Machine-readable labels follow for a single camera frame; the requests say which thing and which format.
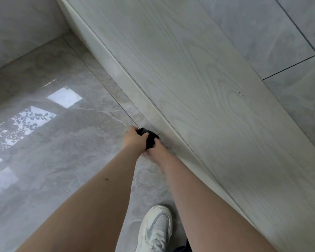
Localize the person's right hand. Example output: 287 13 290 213
142 138 174 169

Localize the person's left hand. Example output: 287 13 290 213
122 125 149 156

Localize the small black object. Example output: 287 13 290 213
137 128 160 151

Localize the person's left forearm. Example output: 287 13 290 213
15 147 143 252

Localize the person's right forearm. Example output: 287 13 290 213
160 155 277 252

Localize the pale door trim strip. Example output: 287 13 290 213
55 0 258 232

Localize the pale wood grain door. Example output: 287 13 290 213
64 0 315 252

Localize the white grey sneaker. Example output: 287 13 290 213
135 205 173 252

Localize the dark trouser leg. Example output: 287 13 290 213
173 238 193 252

